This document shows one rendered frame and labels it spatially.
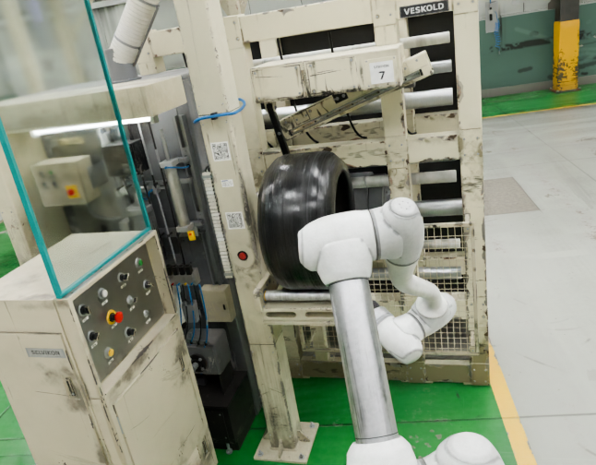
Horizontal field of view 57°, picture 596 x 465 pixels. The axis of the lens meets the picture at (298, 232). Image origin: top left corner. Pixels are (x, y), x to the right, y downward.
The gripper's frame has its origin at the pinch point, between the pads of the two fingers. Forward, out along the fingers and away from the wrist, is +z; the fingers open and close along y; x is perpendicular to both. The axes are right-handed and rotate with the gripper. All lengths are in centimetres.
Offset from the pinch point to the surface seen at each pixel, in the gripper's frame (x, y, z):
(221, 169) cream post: -10, -28, 56
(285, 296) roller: -18.3, 14.6, 18.4
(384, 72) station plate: 60, -37, 40
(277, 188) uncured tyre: 0.1, -27.2, 30.3
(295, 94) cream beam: 32, -33, 63
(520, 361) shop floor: 73, 137, -25
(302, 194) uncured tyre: 5.5, -26.5, 21.6
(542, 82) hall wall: 669, 558, 448
